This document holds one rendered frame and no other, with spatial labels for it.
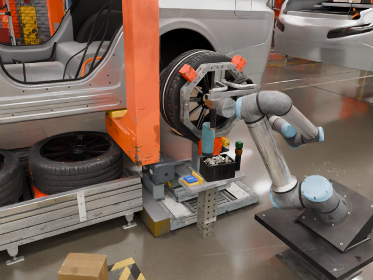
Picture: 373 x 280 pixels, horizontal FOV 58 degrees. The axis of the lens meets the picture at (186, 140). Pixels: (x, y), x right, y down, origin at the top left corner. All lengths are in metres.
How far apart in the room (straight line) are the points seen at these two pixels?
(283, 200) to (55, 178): 1.44
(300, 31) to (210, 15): 2.29
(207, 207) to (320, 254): 0.76
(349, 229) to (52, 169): 1.81
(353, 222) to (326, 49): 2.93
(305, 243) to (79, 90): 1.75
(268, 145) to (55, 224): 1.40
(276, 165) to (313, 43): 3.04
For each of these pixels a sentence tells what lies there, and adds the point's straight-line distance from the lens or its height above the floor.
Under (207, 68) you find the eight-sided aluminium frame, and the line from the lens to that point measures 2.31.
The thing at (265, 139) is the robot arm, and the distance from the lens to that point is 1.82.
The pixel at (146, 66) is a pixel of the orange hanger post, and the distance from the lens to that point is 2.03.
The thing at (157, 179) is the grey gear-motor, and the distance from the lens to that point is 2.54.
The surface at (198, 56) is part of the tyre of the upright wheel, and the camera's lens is 2.38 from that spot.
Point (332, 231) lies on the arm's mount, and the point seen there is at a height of 0.35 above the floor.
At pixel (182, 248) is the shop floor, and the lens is 2.37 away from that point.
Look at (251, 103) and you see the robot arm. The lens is 1.73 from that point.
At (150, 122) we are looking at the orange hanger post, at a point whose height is 0.81.
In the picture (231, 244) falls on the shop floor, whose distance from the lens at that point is 2.43.
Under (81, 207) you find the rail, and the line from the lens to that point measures 2.32.
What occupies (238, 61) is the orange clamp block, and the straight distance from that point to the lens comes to 2.46.
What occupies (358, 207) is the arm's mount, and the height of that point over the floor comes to 0.48.
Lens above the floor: 1.56
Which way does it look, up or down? 23 degrees down
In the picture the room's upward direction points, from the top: 2 degrees clockwise
